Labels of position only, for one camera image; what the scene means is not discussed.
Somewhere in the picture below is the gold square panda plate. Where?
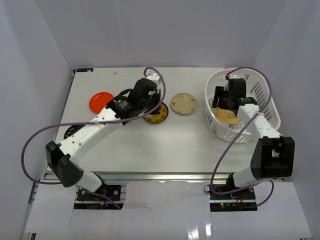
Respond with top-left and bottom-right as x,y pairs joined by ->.
216,107 -> 241,125

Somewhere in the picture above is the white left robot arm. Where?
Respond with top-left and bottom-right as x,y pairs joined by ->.
45,73 -> 164,200

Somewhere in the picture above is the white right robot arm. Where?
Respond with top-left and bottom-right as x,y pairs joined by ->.
210,76 -> 295,200

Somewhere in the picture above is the white plastic basket bin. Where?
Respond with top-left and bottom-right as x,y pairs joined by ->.
204,68 -> 281,144

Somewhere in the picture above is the dark round yellow patterned plate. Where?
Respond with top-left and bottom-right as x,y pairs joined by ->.
143,102 -> 169,124

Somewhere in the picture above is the beige round plate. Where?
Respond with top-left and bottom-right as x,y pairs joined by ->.
170,92 -> 198,115

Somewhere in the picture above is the orange round plate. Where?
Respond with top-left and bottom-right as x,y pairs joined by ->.
88,91 -> 114,114

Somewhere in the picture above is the black round plate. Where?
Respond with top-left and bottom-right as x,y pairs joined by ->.
63,125 -> 84,140

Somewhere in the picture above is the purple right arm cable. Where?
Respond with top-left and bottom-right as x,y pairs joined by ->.
209,67 -> 275,209

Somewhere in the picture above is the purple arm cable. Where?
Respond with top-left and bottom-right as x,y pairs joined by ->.
20,66 -> 167,210
209,67 -> 275,209

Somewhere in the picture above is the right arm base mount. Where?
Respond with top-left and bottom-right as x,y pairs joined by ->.
203,185 -> 258,213

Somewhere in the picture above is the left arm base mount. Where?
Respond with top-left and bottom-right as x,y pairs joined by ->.
73,185 -> 124,210

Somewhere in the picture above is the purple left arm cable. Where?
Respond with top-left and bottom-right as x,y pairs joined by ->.
20,66 -> 167,210

